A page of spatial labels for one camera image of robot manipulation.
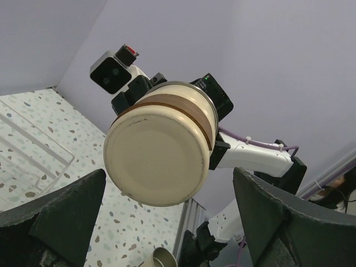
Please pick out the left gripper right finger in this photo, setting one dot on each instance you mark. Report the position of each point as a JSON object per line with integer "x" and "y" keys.
{"x": 282, "y": 229}

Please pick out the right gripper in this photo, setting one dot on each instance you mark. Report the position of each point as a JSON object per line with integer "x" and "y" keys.
{"x": 141, "y": 85}

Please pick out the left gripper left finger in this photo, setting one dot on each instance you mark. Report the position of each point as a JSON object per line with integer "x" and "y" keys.
{"x": 56, "y": 229}

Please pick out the cream brown metal cup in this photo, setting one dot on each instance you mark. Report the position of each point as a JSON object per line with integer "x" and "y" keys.
{"x": 157, "y": 152}

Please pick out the beige plastic cup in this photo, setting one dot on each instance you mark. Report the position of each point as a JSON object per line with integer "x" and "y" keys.
{"x": 160, "y": 257}

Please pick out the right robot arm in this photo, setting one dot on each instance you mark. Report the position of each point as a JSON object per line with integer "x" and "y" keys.
{"x": 274, "y": 162}

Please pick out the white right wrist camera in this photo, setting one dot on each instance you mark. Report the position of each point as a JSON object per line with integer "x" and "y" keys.
{"x": 113, "y": 71}

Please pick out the clear wire dish rack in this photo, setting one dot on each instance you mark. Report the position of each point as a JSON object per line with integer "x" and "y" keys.
{"x": 31, "y": 160}

